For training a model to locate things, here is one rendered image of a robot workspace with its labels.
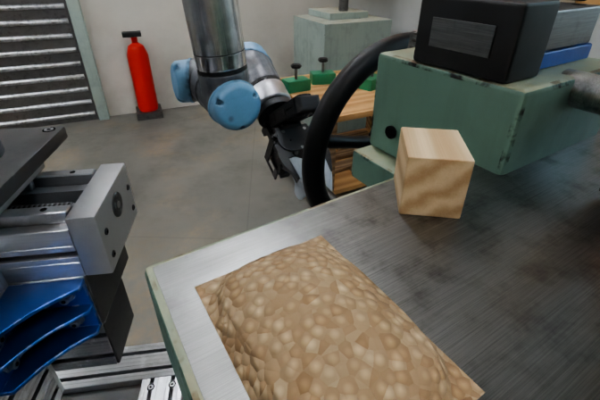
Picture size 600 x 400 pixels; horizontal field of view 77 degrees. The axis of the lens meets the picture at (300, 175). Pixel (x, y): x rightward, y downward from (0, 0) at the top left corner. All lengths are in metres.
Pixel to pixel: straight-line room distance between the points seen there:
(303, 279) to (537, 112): 0.20
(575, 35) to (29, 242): 0.58
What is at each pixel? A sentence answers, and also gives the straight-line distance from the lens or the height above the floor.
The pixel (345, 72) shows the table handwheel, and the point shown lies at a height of 0.92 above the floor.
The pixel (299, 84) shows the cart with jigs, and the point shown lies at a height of 0.56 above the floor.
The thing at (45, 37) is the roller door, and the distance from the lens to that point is 3.05.
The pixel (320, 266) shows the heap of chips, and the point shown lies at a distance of 0.16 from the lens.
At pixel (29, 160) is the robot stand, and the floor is 0.82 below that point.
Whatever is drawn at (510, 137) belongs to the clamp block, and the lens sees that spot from 0.28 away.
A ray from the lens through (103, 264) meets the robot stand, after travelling 0.54.
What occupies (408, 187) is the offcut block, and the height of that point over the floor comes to 0.92.
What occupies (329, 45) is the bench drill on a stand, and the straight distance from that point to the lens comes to 2.36.
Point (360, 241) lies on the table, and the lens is 0.20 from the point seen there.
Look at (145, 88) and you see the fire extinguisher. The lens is 2.96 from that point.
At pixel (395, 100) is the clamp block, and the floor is 0.92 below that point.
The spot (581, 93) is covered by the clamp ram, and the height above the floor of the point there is 0.95.
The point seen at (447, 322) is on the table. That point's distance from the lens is 0.18.
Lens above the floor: 1.03
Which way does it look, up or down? 30 degrees down
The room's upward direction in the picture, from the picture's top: straight up
